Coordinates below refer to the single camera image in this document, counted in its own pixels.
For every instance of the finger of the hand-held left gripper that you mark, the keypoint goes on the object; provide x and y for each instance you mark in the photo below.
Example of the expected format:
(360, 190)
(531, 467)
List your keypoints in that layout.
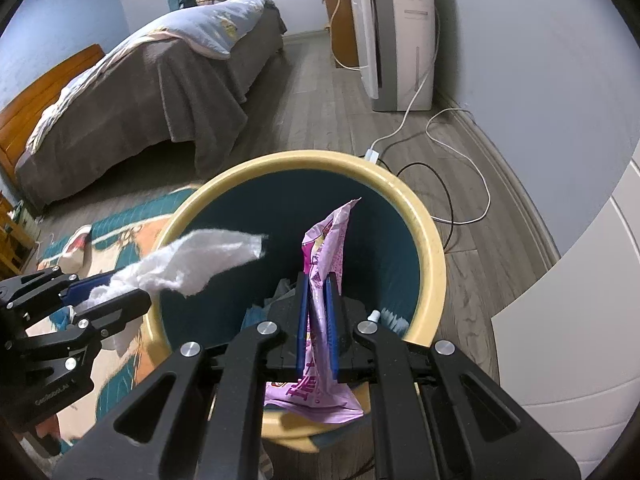
(90, 285)
(120, 307)

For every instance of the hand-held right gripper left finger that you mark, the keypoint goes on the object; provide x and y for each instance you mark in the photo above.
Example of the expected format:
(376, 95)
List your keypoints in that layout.
(301, 330)

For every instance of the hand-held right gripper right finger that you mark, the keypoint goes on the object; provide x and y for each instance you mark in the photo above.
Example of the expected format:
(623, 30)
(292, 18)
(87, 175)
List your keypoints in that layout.
(331, 330)

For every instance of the blue cloth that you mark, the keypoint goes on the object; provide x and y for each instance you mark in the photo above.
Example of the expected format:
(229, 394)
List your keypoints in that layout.
(255, 317)

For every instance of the pink snack wrapper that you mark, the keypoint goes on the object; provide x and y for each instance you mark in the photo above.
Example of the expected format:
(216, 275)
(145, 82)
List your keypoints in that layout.
(325, 245)

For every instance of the white tissue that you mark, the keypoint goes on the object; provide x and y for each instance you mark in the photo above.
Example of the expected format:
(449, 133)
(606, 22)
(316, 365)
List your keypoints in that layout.
(200, 255)

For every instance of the yellow rimmed teal bin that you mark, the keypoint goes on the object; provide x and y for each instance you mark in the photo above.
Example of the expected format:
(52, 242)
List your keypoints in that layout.
(235, 210)

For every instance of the crushed red white paper cup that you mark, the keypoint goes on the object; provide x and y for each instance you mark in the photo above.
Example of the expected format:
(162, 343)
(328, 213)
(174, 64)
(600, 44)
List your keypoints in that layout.
(77, 250)

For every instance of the printed quilted mat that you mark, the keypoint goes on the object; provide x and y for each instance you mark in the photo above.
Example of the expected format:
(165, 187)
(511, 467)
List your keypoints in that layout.
(115, 220)

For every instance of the wooden furniture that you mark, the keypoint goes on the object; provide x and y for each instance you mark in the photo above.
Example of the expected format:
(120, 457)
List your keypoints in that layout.
(12, 240)

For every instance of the white power adapter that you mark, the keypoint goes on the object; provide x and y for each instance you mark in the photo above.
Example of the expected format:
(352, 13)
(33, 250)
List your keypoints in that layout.
(372, 153)

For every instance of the wooden headboard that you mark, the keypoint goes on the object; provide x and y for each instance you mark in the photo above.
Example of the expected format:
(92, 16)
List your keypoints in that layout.
(40, 95)

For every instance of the bed with grey cover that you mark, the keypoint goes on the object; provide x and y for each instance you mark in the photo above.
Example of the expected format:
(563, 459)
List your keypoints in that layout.
(165, 90)

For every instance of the white cabinet panel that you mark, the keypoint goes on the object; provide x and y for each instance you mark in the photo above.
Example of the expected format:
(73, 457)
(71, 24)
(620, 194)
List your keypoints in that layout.
(575, 310)

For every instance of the pale floral duvet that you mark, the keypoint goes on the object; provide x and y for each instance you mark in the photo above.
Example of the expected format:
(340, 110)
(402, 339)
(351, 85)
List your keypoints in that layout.
(215, 20)

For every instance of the wooden cabinet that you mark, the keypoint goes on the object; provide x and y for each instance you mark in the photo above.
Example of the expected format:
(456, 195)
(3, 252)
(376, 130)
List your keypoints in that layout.
(345, 35)

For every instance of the white air purifier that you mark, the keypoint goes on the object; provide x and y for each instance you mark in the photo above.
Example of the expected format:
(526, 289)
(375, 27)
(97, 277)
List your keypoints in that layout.
(400, 35)

